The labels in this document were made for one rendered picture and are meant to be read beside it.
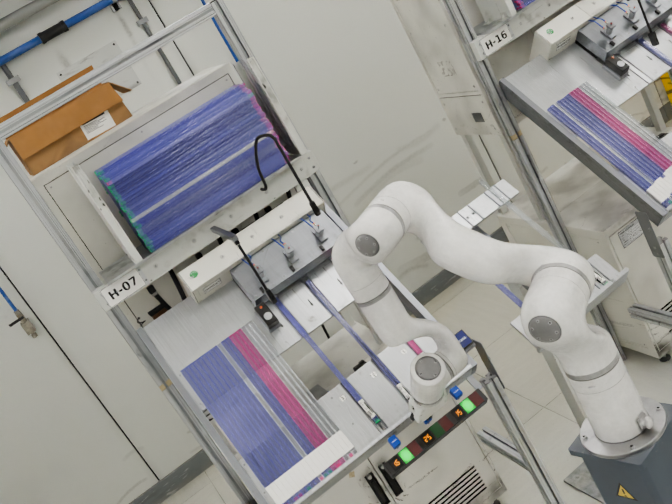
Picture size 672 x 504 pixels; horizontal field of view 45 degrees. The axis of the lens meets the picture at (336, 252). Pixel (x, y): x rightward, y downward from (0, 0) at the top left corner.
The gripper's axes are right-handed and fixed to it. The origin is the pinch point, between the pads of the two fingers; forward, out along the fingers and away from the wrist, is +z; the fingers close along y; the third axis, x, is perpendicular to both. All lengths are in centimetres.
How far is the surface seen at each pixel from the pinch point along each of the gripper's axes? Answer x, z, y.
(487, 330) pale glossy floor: 49, 147, 84
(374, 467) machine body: 7.7, 43.3, -13.9
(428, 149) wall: 144, 139, 129
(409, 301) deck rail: 29.3, 2.8, 19.0
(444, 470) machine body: -4, 56, 5
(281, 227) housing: 70, -4, 3
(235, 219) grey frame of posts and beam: 80, -8, -6
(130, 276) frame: 82, -11, -41
